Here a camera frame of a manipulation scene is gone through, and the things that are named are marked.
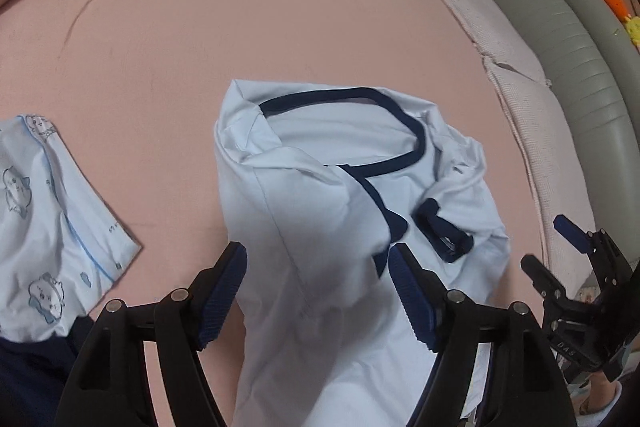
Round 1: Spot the pale blue printed pajama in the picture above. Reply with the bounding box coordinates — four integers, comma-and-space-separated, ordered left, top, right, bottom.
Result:
0, 114, 144, 343

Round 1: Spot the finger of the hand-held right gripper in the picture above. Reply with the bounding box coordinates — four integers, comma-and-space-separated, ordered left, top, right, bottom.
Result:
552, 214, 594, 254
520, 254, 568, 308

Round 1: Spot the navy striped garment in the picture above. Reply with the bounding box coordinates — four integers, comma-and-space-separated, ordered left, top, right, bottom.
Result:
0, 314, 96, 427

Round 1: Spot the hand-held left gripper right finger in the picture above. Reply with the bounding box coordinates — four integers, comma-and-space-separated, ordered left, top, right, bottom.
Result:
389, 243, 571, 427

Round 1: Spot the white shirt with navy trim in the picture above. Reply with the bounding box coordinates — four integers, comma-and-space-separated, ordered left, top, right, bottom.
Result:
214, 79, 512, 427

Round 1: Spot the yellow plush toy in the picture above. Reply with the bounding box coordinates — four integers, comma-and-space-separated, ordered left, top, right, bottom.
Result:
622, 14, 640, 46

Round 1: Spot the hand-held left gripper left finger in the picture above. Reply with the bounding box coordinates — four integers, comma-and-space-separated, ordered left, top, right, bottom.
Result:
57, 241, 249, 427

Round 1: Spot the grey padded headboard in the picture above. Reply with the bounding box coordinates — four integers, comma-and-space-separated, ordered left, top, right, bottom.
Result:
457, 0, 640, 258

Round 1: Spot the pink bed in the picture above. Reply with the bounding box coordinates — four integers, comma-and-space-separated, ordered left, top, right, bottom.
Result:
0, 0, 557, 427

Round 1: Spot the person's right hand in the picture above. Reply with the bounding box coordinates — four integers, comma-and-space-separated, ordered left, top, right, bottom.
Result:
575, 369, 624, 427

